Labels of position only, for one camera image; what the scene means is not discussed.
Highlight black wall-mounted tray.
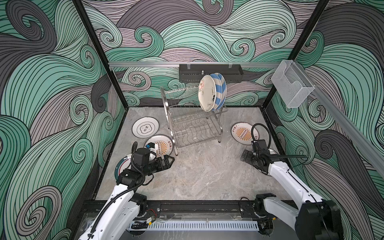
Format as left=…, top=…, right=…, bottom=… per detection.
left=179, top=64, right=244, bottom=84

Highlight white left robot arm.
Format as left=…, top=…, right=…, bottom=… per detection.
left=79, top=155, right=175, bottom=240

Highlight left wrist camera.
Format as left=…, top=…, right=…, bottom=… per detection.
left=131, top=142, right=159, bottom=168

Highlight white plate green red rim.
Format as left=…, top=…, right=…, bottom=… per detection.
left=114, top=154, right=132, bottom=181

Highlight aluminium wall rail right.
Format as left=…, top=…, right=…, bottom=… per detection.
left=297, top=64, right=384, bottom=175

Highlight blue white striped plate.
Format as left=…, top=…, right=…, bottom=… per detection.
left=210, top=73, right=223, bottom=111
left=219, top=74, right=227, bottom=109

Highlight aluminium wall rail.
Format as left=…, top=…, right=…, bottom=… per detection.
left=297, top=64, right=384, bottom=175
left=108, top=61, right=280, bottom=69

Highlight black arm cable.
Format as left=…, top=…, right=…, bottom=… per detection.
left=250, top=122, right=309, bottom=160
left=88, top=141, right=154, bottom=238

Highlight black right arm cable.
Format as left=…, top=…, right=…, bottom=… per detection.
left=250, top=122, right=309, bottom=160

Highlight white plate red characters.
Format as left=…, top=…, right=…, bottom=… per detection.
left=269, top=149, right=280, bottom=158

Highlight white plate orange sunburst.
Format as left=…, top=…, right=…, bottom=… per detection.
left=144, top=135, right=173, bottom=157
left=231, top=122, right=253, bottom=146

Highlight steel wire dish rack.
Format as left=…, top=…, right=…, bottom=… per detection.
left=161, top=85, right=228, bottom=155

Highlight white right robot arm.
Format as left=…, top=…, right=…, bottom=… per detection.
left=241, top=140, right=344, bottom=240

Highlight white slotted cable duct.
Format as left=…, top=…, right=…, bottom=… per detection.
left=128, top=221, right=259, bottom=232

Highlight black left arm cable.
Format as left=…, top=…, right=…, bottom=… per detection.
left=88, top=141, right=154, bottom=238

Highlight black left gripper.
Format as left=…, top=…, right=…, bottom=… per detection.
left=142, top=154, right=174, bottom=177

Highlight clear plastic wall bin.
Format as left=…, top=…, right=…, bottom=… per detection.
left=271, top=60, right=315, bottom=109

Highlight cream plate floral pattern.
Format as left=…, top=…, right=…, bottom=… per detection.
left=198, top=75, right=217, bottom=112

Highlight aluminium wall rail back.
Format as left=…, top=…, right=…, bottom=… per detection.
left=108, top=61, right=280, bottom=69

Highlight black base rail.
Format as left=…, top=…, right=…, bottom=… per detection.
left=80, top=199, right=301, bottom=218

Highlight white plate green flower outline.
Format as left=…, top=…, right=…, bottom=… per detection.
left=132, top=117, right=160, bottom=139

